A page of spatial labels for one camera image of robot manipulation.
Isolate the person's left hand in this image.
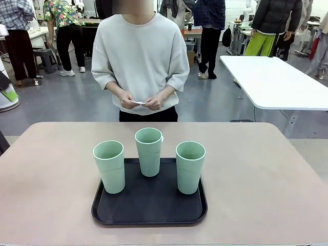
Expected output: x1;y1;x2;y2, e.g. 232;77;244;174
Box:
143;94;162;111

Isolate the person's right hand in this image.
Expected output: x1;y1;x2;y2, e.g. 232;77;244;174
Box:
119;91;138;110

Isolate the black plastic serving tray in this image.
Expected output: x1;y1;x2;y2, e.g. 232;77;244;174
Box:
91;157;208;228

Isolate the person in blue checked shirt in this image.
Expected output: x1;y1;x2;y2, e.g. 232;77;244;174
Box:
192;0;226;80

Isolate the black backpack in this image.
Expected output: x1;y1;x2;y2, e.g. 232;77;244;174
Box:
221;25;233;48

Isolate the person in light grey clothes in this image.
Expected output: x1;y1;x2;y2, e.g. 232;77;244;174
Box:
304;0;328;80

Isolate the grey plastic step stool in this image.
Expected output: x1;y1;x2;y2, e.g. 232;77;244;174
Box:
33;48;62;74

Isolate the person in floral shirt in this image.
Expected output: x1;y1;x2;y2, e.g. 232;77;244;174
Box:
42;0;87;77

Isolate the mint green tall cup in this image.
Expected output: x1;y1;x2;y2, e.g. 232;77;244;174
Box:
175;140;207;195
134;128;163;177
92;140;126;195

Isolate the person in beige sweater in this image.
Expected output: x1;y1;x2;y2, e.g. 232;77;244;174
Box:
91;0;190;122

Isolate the white cylindrical appliance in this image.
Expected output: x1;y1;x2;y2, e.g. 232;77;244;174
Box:
0;58;21;113

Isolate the person in black puffer jacket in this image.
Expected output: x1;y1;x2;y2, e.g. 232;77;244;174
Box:
243;0;304;61

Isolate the black tripod pole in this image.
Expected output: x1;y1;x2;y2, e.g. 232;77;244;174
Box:
268;30;281;59

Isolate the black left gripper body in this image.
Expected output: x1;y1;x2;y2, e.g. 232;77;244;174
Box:
0;70;12;91

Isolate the white desk with chair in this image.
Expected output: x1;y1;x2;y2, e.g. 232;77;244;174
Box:
292;15;322;56

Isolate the person in grey beige jacket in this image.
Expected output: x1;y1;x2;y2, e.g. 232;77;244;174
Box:
160;0;195;30

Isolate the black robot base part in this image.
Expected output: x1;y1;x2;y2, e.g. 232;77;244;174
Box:
0;129;11;156

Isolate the person's right forearm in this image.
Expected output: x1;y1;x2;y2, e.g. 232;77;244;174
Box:
106;81;129;98

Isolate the brown fronted background desk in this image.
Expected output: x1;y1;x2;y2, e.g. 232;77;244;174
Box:
183;27;203;65

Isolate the grey framed background desk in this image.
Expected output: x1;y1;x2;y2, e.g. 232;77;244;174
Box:
229;20;254;56

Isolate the person in black top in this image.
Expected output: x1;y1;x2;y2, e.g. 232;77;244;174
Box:
94;0;124;21

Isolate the white background desk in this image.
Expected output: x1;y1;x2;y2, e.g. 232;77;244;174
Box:
28;25;56;49

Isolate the white folding table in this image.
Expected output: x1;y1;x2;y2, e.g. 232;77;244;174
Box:
219;55;328;139

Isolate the person in plaid shirt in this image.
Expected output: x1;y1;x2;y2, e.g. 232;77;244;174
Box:
0;0;39;87

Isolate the person's left forearm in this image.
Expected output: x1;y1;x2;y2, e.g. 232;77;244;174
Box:
153;86;175;102

